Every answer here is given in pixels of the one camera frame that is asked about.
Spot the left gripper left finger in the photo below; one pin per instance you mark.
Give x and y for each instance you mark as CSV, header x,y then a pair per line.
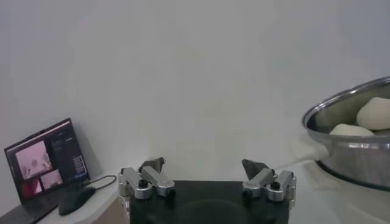
x,y
152,178

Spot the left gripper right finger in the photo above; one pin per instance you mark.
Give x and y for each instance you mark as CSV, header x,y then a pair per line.
x,y
262,179

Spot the white steamed baozi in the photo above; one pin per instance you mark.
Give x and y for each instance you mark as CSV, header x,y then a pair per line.
x,y
350,131
374,112

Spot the stainless steel steamer basket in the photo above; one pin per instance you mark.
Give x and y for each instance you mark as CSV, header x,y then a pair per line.
x,y
350,164

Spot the open laptop computer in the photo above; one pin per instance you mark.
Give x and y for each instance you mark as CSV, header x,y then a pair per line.
x,y
45,158

